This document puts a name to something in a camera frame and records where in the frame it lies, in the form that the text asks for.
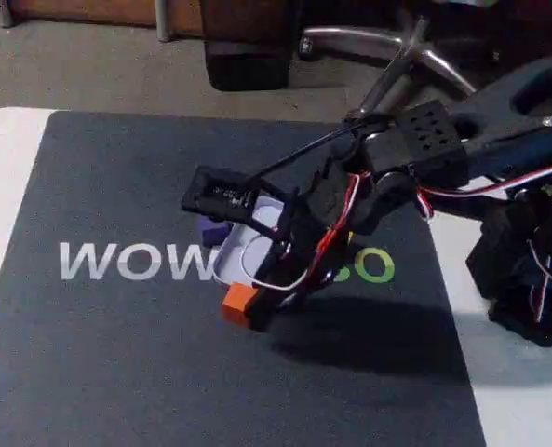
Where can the grey metal leg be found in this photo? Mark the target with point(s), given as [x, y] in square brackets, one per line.
[3, 11]
[164, 18]

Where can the purple cube block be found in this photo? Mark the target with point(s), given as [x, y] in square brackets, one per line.
[210, 235]

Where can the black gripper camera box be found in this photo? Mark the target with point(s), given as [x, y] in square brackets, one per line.
[219, 193]

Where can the brown wooden baseboard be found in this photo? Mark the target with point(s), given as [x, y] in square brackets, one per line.
[94, 9]

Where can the lavender rounded tray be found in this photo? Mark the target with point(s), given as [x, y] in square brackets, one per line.
[231, 253]

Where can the dark brown furniture block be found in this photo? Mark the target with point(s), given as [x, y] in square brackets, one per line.
[247, 46]

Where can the orange cube block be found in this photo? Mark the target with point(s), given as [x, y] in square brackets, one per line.
[238, 302]

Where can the dark printed desk mat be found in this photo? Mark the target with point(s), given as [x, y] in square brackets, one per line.
[117, 372]

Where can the chrome office chair base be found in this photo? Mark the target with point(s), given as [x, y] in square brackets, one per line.
[350, 39]

